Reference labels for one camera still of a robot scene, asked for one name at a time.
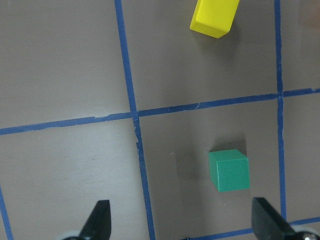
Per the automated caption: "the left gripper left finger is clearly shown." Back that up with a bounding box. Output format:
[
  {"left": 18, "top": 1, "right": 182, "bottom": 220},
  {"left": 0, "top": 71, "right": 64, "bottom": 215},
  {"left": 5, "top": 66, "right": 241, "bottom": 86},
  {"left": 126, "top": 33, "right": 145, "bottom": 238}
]
[{"left": 78, "top": 200, "right": 112, "bottom": 240}]

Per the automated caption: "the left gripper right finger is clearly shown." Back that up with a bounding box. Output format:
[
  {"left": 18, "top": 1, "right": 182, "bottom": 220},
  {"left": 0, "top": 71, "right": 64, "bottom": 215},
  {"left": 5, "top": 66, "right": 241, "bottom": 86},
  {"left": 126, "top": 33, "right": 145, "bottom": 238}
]
[{"left": 251, "top": 197, "right": 297, "bottom": 240}]

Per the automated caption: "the green block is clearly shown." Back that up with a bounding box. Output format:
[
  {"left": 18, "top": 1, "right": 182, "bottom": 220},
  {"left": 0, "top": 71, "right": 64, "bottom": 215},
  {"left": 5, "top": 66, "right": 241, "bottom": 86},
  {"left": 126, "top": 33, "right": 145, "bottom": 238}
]
[{"left": 208, "top": 149, "right": 250, "bottom": 192}]

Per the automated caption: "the yellow block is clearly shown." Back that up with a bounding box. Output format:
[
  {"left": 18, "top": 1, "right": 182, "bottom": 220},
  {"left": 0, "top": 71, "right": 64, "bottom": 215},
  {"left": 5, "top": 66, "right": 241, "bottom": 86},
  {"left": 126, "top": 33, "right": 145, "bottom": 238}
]
[{"left": 189, "top": 0, "right": 240, "bottom": 39}]

